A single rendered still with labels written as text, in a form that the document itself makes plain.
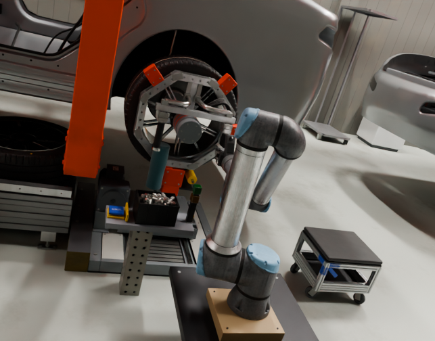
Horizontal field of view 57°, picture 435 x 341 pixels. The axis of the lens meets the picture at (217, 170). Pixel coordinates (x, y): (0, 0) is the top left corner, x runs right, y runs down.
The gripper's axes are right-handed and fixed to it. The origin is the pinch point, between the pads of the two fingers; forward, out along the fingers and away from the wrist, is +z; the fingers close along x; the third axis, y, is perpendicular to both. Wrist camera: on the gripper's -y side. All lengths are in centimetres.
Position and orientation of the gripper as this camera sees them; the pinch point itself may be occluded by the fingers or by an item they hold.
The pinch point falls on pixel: (221, 143)
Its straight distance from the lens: 215.1
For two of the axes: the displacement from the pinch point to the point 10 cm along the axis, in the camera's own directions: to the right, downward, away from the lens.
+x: 9.4, 1.4, 3.2
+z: -2.4, -4.2, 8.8
